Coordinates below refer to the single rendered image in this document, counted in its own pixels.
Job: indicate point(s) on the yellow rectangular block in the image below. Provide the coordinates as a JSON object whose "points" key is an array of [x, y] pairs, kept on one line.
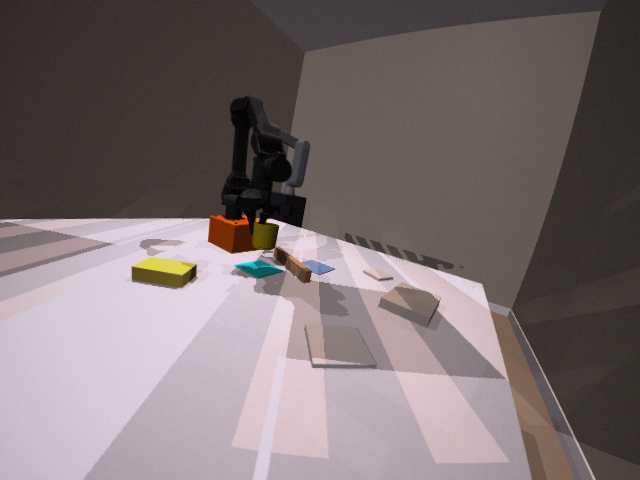
{"points": [[164, 271]]}

